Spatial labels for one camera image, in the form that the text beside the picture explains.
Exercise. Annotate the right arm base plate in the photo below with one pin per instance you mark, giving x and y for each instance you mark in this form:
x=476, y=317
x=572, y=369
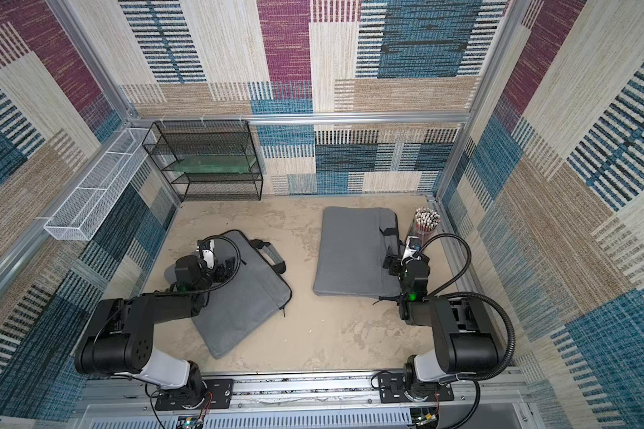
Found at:
x=393, y=388

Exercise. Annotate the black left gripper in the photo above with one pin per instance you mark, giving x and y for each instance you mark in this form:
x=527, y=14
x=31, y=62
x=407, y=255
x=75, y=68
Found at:
x=229, y=269

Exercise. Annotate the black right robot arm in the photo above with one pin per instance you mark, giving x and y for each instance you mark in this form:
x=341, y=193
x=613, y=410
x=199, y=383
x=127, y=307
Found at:
x=474, y=338

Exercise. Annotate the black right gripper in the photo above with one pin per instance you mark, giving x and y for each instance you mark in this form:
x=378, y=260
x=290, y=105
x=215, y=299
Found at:
x=395, y=262

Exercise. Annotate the green mat on shelf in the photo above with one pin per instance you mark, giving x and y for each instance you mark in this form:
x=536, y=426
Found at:
x=218, y=164

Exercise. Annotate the black wire mesh shelf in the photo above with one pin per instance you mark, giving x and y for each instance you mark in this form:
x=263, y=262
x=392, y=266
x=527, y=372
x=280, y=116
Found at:
x=169, y=141

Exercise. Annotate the grey zippered laptop bag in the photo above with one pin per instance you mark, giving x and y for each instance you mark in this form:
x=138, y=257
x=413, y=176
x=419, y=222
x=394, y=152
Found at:
x=225, y=314

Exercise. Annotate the white slotted cable duct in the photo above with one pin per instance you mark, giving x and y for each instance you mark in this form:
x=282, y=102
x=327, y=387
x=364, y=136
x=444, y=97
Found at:
x=341, y=418

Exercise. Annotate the cup of coloured pencils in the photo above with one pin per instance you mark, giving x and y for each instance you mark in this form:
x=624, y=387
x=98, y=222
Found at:
x=425, y=221

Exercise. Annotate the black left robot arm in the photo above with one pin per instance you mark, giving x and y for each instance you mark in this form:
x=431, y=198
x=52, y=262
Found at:
x=119, y=338

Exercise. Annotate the white wire mesh basket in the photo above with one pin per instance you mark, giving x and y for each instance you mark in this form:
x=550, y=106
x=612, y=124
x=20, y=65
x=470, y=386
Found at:
x=80, y=216

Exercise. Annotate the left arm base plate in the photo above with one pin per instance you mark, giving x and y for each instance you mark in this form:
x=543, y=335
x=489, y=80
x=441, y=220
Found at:
x=218, y=395

